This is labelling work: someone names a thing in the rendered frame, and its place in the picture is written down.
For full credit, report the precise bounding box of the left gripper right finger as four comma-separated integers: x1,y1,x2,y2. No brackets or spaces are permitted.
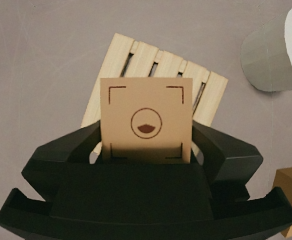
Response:
191,119,264,190

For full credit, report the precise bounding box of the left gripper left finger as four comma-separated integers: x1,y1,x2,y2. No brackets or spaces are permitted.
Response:
30,119,102,163

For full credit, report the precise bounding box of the small wooden pallet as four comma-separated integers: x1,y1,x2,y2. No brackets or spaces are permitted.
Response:
80,33,228,129

